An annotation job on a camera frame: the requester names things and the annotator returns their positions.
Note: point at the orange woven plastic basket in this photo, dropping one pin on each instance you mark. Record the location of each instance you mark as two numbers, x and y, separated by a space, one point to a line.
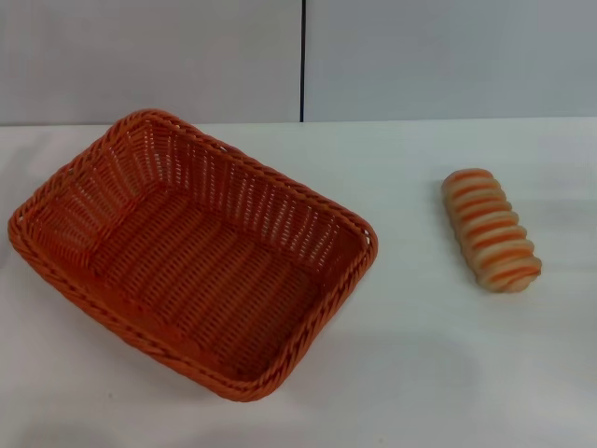
210 280

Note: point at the striped orange cream bread roll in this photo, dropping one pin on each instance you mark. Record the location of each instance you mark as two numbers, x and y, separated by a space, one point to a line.
490 233

